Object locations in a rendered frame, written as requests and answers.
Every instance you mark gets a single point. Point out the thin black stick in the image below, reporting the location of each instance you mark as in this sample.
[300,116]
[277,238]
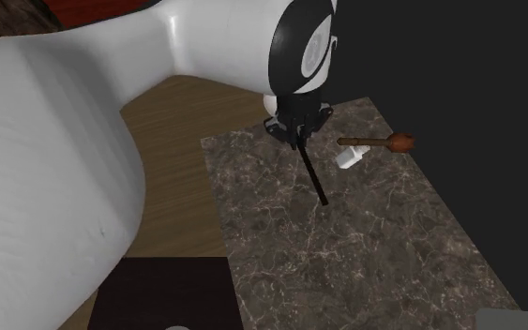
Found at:
[314,178]

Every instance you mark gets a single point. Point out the brown wooden round-headed tool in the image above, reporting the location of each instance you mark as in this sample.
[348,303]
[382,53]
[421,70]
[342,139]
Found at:
[398,142]

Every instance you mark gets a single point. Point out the dark robot stand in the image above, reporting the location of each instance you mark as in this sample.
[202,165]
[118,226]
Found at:
[163,292]

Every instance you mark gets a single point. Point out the red rug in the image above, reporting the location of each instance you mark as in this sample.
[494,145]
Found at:
[94,10]

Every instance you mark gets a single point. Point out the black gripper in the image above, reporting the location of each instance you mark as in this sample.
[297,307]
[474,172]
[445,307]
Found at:
[298,112]

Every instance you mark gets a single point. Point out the grey flat block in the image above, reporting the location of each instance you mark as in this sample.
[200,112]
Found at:
[517,321]

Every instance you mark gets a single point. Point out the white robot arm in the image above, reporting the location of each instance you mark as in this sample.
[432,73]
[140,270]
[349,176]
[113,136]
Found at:
[53,151]

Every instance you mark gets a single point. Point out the small white bottle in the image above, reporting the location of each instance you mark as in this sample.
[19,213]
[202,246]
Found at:
[348,157]

